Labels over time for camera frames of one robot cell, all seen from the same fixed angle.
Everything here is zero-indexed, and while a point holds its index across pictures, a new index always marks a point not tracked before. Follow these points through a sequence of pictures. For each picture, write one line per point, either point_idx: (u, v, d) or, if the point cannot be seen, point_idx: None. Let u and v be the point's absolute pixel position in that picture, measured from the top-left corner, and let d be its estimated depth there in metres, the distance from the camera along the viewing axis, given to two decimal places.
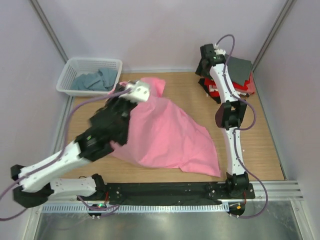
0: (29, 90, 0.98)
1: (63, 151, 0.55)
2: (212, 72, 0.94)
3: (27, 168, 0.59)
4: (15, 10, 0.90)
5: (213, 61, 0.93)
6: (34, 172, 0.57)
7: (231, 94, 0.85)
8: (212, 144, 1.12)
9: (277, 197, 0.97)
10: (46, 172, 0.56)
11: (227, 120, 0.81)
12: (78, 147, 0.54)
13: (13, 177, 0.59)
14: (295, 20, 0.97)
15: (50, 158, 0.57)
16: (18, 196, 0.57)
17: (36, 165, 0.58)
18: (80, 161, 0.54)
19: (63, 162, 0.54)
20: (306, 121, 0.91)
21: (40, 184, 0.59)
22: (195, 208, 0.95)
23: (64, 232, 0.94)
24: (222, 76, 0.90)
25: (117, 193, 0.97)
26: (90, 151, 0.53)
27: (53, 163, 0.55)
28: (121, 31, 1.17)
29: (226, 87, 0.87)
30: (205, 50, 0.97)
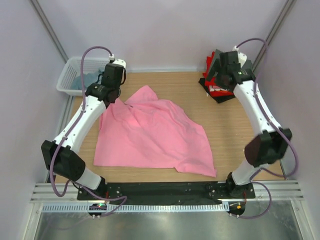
0: (29, 90, 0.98)
1: (85, 103, 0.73)
2: (240, 91, 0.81)
3: (58, 137, 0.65)
4: (16, 10, 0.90)
5: (238, 77, 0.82)
6: (71, 131, 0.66)
7: (268, 121, 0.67)
8: (208, 145, 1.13)
9: (277, 197, 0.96)
10: (82, 122, 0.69)
11: (264, 156, 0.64)
12: (92, 96, 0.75)
13: (51, 147, 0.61)
14: (295, 20, 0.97)
15: (74, 118, 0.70)
16: (68, 157, 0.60)
17: (68, 129, 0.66)
18: (100, 105, 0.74)
19: (89, 109, 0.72)
20: (306, 121, 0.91)
21: (79, 142, 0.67)
22: (194, 208, 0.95)
23: (64, 232, 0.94)
24: (253, 97, 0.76)
25: (117, 192, 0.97)
26: (104, 93, 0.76)
27: (82, 115, 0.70)
28: (121, 31, 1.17)
29: (261, 112, 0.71)
30: (227, 58, 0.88)
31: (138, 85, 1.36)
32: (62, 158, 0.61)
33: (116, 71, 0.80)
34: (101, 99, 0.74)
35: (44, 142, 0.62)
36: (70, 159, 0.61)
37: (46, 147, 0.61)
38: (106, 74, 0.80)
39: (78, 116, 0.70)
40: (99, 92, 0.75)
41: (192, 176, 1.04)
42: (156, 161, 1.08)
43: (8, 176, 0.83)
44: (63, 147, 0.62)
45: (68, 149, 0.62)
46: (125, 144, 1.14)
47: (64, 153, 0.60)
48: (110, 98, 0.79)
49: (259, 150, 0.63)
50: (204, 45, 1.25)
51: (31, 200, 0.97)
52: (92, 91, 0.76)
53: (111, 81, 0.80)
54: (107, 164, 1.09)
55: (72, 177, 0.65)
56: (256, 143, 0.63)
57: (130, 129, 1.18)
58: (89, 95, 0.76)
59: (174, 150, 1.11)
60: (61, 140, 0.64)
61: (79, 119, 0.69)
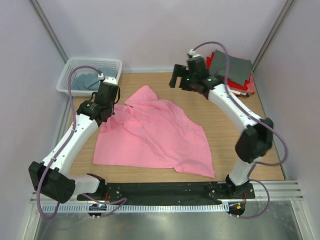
0: (29, 90, 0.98)
1: (75, 122, 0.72)
2: (212, 98, 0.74)
3: (47, 157, 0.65)
4: (16, 10, 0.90)
5: (209, 85, 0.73)
6: (60, 152, 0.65)
7: (249, 116, 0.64)
8: (207, 145, 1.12)
9: (277, 197, 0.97)
10: (73, 142, 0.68)
11: (255, 151, 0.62)
12: (84, 114, 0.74)
13: (39, 169, 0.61)
14: (295, 20, 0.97)
15: (64, 138, 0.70)
16: (56, 180, 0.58)
17: (57, 150, 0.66)
18: (91, 124, 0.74)
19: (80, 129, 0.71)
20: (306, 121, 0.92)
21: (68, 163, 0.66)
22: (194, 208, 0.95)
23: (64, 233, 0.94)
24: (228, 98, 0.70)
25: (117, 192, 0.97)
26: (96, 111, 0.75)
27: (73, 134, 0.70)
28: (121, 31, 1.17)
29: (240, 109, 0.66)
30: (195, 67, 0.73)
31: (138, 85, 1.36)
32: (49, 181, 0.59)
33: (111, 91, 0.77)
34: (92, 118, 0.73)
35: (32, 163, 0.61)
36: (57, 182, 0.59)
37: (34, 169, 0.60)
38: (100, 93, 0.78)
39: (69, 135, 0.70)
40: (91, 111, 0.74)
41: (192, 176, 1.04)
42: (157, 161, 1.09)
43: (8, 176, 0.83)
44: (52, 170, 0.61)
45: (56, 171, 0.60)
46: (124, 144, 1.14)
47: (52, 176, 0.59)
48: (103, 115, 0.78)
49: (249, 146, 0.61)
50: (203, 45, 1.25)
51: (31, 200, 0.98)
52: (83, 109, 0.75)
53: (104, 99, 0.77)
54: (107, 163, 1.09)
55: (61, 199, 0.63)
56: (244, 140, 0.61)
57: (131, 129, 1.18)
58: (80, 113, 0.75)
59: (173, 149, 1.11)
60: (49, 161, 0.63)
61: (70, 138, 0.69)
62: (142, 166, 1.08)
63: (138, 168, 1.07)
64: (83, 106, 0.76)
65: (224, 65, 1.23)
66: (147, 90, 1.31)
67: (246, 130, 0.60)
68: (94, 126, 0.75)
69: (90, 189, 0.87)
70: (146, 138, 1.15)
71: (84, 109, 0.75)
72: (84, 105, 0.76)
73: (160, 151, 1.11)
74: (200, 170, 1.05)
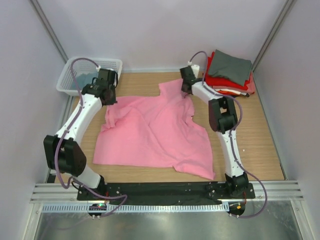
0: (29, 91, 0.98)
1: (82, 99, 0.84)
2: (195, 91, 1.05)
3: (60, 130, 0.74)
4: (15, 11, 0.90)
5: (191, 83, 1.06)
6: (72, 125, 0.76)
7: (214, 94, 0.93)
8: (207, 148, 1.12)
9: (277, 197, 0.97)
10: (82, 116, 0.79)
11: (222, 120, 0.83)
12: (88, 94, 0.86)
13: (53, 141, 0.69)
14: (295, 20, 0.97)
15: (74, 113, 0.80)
16: (71, 148, 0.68)
17: (68, 124, 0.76)
18: (96, 102, 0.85)
19: (87, 105, 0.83)
20: (306, 121, 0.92)
21: (79, 135, 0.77)
22: (195, 208, 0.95)
23: (64, 233, 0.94)
24: (203, 88, 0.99)
25: (117, 192, 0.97)
26: (99, 91, 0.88)
27: (82, 110, 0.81)
28: (121, 31, 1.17)
29: (210, 92, 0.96)
30: (185, 72, 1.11)
31: (138, 85, 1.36)
32: (65, 150, 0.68)
33: (110, 74, 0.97)
34: (97, 96, 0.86)
35: (47, 137, 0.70)
36: (73, 151, 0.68)
37: (49, 142, 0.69)
38: (101, 76, 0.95)
39: (78, 110, 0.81)
40: (94, 91, 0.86)
41: (192, 176, 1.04)
42: (157, 161, 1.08)
43: (8, 177, 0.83)
44: (66, 141, 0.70)
45: (71, 140, 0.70)
46: (124, 144, 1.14)
47: (68, 145, 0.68)
48: (106, 96, 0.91)
49: (215, 114, 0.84)
50: (203, 45, 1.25)
51: (31, 200, 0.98)
52: (87, 90, 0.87)
53: (105, 80, 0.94)
54: (106, 164, 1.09)
55: (74, 170, 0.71)
56: (211, 111, 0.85)
57: (131, 127, 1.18)
58: (85, 93, 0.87)
59: (173, 148, 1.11)
60: (63, 133, 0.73)
61: (80, 113, 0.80)
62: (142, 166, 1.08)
63: (138, 168, 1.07)
64: (86, 88, 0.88)
65: (224, 65, 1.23)
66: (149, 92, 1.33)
67: (211, 101, 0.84)
68: (98, 104, 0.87)
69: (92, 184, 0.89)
70: (147, 138, 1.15)
71: (88, 90, 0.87)
72: (86, 87, 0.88)
73: (160, 150, 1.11)
74: (199, 172, 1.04)
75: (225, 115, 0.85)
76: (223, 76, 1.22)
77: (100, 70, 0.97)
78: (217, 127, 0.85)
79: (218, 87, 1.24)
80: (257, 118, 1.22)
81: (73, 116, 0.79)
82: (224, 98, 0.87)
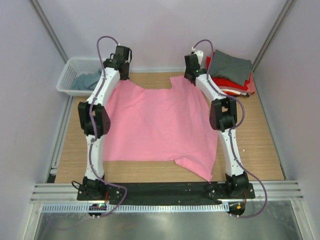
0: (29, 91, 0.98)
1: (105, 72, 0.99)
2: (197, 82, 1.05)
3: (90, 97, 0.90)
4: (16, 11, 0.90)
5: (196, 74, 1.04)
6: (99, 94, 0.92)
7: (218, 93, 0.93)
8: (207, 147, 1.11)
9: (277, 197, 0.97)
10: (106, 87, 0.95)
11: (222, 120, 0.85)
12: (109, 67, 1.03)
13: (86, 107, 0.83)
14: (295, 21, 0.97)
15: (99, 83, 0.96)
16: (101, 111, 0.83)
17: (96, 92, 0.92)
18: (116, 74, 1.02)
19: (109, 77, 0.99)
20: (306, 121, 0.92)
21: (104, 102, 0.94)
22: (194, 208, 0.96)
23: (64, 233, 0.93)
24: (207, 82, 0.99)
25: (117, 192, 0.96)
26: (117, 65, 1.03)
27: (105, 81, 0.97)
28: (121, 31, 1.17)
29: (212, 89, 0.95)
30: (189, 60, 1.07)
31: (138, 85, 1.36)
32: (96, 113, 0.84)
33: (125, 50, 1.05)
34: (115, 70, 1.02)
35: (80, 103, 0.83)
36: (102, 113, 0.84)
37: (83, 107, 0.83)
38: (117, 52, 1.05)
39: (102, 81, 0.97)
40: (114, 65, 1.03)
41: (191, 176, 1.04)
42: (158, 159, 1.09)
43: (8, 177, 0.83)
44: (96, 106, 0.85)
45: (100, 106, 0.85)
46: (127, 139, 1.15)
47: (98, 109, 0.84)
48: (122, 69, 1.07)
49: (216, 114, 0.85)
50: (203, 45, 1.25)
51: (31, 200, 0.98)
52: (108, 64, 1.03)
53: (121, 56, 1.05)
54: (107, 164, 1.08)
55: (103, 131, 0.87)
56: (213, 110, 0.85)
57: (133, 123, 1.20)
58: (106, 66, 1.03)
59: (176, 142, 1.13)
60: (93, 100, 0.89)
61: (104, 83, 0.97)
62: (141, 165, 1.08)
63: (138, 168, 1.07)
64: (106, 62, 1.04)
65: (225, 65, 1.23)
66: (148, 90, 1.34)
67: (213, 102, 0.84)
68: (117, 76, 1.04)
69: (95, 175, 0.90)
70: (148, 136, 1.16)
71: (108, 64, 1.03)
72: (106, 61, 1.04)
73: (161, 148, 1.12)
74: (199, 172, 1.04)
75: (225, 115, 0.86)
76: (223, 76, 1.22)
77: (117, 47, 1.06)
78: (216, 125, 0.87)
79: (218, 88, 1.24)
80: (257, 118, 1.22)
81: (98, 86, 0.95)
82: (227, 99, 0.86)
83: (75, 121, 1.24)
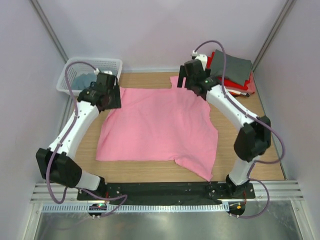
0: (29, 90, 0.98)
1: (77, 108, 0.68)
2: (209, 97, 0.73)
3: (53, 143, 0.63)
4: (16, 12, 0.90)
5: (205, 85, 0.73)
6: (65, 137, 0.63)
7: (245, 114, 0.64)
8: (208, 147, 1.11)
9: (277, 197, 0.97)
10: (77, 127, 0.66)
11: (254, 148, 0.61)
12: (84, 101, 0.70)
13: (46, 155, 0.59)
14: (295, 20, 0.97)
15: (68, 123, 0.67)
16: (63, 164, 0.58)
17: (62, 136, 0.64)
18: (93, 110, 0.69)
19: (82, 114, 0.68)
20: (306, 121, 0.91)
21: (74, 148, 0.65)
22: (195, 208, 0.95)
23: (64, 233, 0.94)
24: (225, 98, 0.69)
25: (117, 192, 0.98)
26: (97, 97, 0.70)
27: (76, 121, 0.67)
28: (121, 31, 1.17)
29: (236, 108, 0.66)
30: (192, 68, 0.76)
31: (138, 85, 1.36)
32: (57, 165, 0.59)
33: (110, 78, 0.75)
34: (94, 103, 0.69)
35: (39, 150, 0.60)
36: (66, 166, 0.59)
37: (41, 155, 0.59)
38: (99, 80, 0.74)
39: (72, 121, 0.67)
40: (91, 97, 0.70)
41: (191, 176, 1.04)
42: (158, 158, 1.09)
43: (8, 177, 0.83)
44: (59, 155, 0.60)
45: (64, 156, 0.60)
46: (128, 139, 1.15)
47: (60, 160, 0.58)
48: (103, 102, 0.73)
49: (247, 145, 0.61)
50: (204, 45, 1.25)
51: (31, 200, 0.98)
52: (83, 96, 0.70)
53: (104, 85, 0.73)
54: (107, 164, 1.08)
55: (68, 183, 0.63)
56: (242, 138, 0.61)
57: (133, 122, 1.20)
58: (81, 101, 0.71)
59: (177, 142, 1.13)
60: (55, 147, 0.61)
61: (74, 123, 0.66)
62: (141, 166, 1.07)
63: (138, 168, 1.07)
64: (80, 96, 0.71)
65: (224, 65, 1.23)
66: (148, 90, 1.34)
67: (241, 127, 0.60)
68: (97, 112, 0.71)
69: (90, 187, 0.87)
70: (148, 136, 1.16)
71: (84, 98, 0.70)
72: (81, 94, 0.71)
73: (162, 147, 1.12)
74: (199, 171, 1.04)
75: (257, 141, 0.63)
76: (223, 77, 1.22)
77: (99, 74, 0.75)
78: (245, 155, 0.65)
79: None
80: None
81: (67, 127, 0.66)
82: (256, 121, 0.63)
83: None
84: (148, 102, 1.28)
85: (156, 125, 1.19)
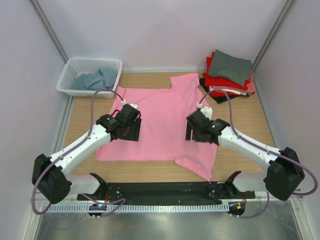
0: (29, 90, 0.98)
1: (91, 130, 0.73)
2: (222, 142, 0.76)
3: (56, 153, 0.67)
4: (16, 12, 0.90)
5: (214, 130, 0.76)
6: (68, 153, 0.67)
7: (267, 151, 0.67)
8: (208, 147, 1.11)
9: (277, 198, 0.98)
10: (83, 148, 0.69)
11: (289, 185, 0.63)
12: (101, 125, 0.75)
13: (44, 163, 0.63)
14: (295, 21, 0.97)
15: (77, 141, 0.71)
16: (55, 179, 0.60)
17: (67, 150, 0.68)
18: (106, 136, 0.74)
19: (94, 137, 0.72)
20: (306, 121, 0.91)
21: (72, 165, 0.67)
22: (195, 208, 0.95)
23: (64, 233, 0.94)
24: (239, 139, 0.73)
25: (117, 192, 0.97)
26: (114, 126, 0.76)
27: (85, 141, 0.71)
28: (121, 31, 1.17)
29: (254, 146, 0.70)
30: (195, 118, 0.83)
31: (138, 85, 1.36)
32: (49, 177, 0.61)
33: (133, 112, 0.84)
34: (109, 131, 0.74)
35: (40, 156, 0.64)
36: (55, 181, 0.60)
37: (39, 162, 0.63)
38: (123, 111, 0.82)
39: (81, 140, 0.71)
40: (110, 124, 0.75)
41: (191, 176, 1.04)
42: (158, 158, 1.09)
43: (8, 177, 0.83)
44: (54, 168, 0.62)
45: (59, 171, 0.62)
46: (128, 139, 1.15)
47: (53, 173, 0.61)
48: (118, 132, 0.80)
49: (281, 183, 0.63)
50: (204, 45, 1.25)
51: (31, 200, 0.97)
52: (102, 122, 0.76)
53: (126, 118, 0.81)
54: (107, 164, 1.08)
55: (52, 199, 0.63)
56: (274, 178, 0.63)
57: None
58: (99, 123, 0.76)
59: (178, 142, 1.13)
60: (55, 158, 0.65)
61: (82, 143, 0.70)
62: (140, 166, 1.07)
63: (137, 168, 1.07)
64: (100, 122, 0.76)
65: (224, 65, 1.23)
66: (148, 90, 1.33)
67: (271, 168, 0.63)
68: (107, 140, 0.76)
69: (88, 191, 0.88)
70: (148, 136, 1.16)
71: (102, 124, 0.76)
72: (102, 119, 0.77)
73: (162, 147, 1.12)
74: (198, 171, 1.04)
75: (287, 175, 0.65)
76: (223, 77, 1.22)
77: (125, 106, 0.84)
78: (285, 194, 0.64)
79: (218, 87, 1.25)
80: (256, 118, 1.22)
81: (75, 143, 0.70)
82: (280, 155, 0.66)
83: (76, 121, 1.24)
84: (148, 102, 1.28)
85: (155, 125, 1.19)
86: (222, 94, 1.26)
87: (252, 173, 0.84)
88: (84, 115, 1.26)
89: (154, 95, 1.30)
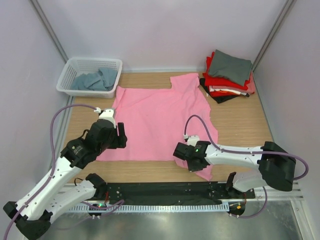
0: (29, 90, 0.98)
1: (54, 167, 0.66)
2: (211, 160, 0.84)
3: (23, 198, 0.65)
4: (16, 12, 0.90)
5: (200, 155, 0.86)
6: (32, 199, 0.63)
7: (251, 153, 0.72)
8: None
9: (277, 197, 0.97)
10: (48, 190, 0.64)
11: (286, 175, 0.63)
12: (67, 157, 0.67)
13: (12, 211, 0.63)
14: (295, 21, 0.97)
15: (43, 180, 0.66)
16: (22, 228, 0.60)
17: (33, 193, 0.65)
18: (72, 171, 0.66)
19: (58, 175, 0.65)
20: (306, 121, 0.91)
21: (42, 208, 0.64)
22: (195, 208, 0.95)
23: (65, 232, 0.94)
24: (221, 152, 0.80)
25: (117, 192, 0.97)
26: (79, 157, 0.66)
27: (50, 181, 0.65)
28: (121, 31, 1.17)
29: (240, 153, 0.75)
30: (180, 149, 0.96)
31: (138, 85, 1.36)
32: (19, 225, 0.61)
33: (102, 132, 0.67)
34: (73, 165, 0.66)
35: (8, 203, 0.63)
36: (23, 230, 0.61)
37: (7, 210, 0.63)
38: (91, 133, 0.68)
39: (45, 182, 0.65)
40: (75, 156, 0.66)
41: (191, 176, 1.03)
42: (157, 158, 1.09)
43: (8, 177, 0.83)
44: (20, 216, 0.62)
45: (25, 218, 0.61)
46: (128, 139, 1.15)
47: (20, 223, 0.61)
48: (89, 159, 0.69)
49: (276, 177, 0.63)
50: (204, 45, 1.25)
51: None
52: (68, 152, 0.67)
53: (94, 141, 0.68)
54: (107, 164, 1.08)
55: (32, 237, 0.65)
56: (269, 175, 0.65)
57: (133, 123, 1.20)
58: (64, 155, 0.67)
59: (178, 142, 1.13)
60: (21, 206, 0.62)
61: (46, 184, 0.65)
62: (140, 166, 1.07)
63: (137, 168, 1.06)
64: (66, 152, 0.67)
65: (224, 65, 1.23)
66: (148, 90, 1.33)
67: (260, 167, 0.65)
68: (77, 170, 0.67)
69: (87, 196, 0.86)
70: (148, 136, 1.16)
71: (69, 155, 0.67)
72: (68, 148, 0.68)
73: (162, 148, 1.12)
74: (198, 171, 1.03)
75: (281, 167, 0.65)
76: (223, 76, 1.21)
77: (93, 125, 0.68)
78: (289, 187, 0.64)
79: (218, 87, 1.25)
80: (256, 118, 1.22)
81: (41, 183, 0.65)
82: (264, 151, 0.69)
83: (76, 121, 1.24)
84: (148, 103, 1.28)
85: (156, 125, 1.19)
86: (222, 94, 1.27)
87: (249, 172, 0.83)
88: (89, 116, 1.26)
89: (153, 95, 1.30)
